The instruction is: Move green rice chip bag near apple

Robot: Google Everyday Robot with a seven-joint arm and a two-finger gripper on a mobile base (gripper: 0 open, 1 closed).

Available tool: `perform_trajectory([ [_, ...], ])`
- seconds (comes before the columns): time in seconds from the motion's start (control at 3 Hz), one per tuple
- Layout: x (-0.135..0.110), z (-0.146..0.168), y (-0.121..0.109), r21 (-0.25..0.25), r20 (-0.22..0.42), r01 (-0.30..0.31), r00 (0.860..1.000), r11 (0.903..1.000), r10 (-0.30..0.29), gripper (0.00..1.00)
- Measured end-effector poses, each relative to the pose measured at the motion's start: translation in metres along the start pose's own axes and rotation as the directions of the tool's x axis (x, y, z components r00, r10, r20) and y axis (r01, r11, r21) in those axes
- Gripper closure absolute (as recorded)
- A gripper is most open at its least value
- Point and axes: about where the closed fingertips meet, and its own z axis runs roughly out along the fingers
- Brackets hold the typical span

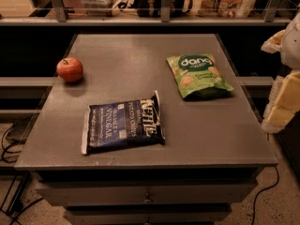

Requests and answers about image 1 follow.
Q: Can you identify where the blue kettle chips bag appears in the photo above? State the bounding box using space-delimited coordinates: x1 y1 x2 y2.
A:
81 91 165 155

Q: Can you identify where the colourful snack bag on shelf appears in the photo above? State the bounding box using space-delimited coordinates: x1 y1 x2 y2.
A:
198 0 256 18

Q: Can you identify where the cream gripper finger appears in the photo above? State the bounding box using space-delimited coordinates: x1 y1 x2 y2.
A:
275 72 300 113
262 105 294 134

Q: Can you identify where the grey cabinet lower drawer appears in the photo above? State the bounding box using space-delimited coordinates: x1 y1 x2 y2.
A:
64 208 231 225

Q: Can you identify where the black bag on shelf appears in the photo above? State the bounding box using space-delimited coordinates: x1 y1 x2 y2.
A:
131 0 193 17

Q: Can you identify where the green rice chip bag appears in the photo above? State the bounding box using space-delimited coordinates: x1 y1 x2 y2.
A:
167 53 233 98

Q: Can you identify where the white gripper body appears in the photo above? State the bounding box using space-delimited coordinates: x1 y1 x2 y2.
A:
261 30 285 53

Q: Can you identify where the grey cabinet top drawer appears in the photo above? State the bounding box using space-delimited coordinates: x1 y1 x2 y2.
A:
36 180 257 207

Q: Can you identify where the red apple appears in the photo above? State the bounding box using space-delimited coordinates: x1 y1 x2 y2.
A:
56 57 83 83

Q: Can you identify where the grey cabinet drawer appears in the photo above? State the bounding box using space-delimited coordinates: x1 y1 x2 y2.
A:
64 208 231 225
36 180 257 207

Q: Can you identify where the grey metal shelf rail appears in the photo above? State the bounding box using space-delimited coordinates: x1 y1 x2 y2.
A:
0 0 299 26

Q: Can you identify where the black floor cables left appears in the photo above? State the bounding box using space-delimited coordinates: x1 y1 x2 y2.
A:
0 122 45 225

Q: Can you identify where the black floor cable right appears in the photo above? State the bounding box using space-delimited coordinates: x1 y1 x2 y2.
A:
251 166 280 225

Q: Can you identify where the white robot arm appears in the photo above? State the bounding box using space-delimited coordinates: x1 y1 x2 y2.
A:
261 14 300 134

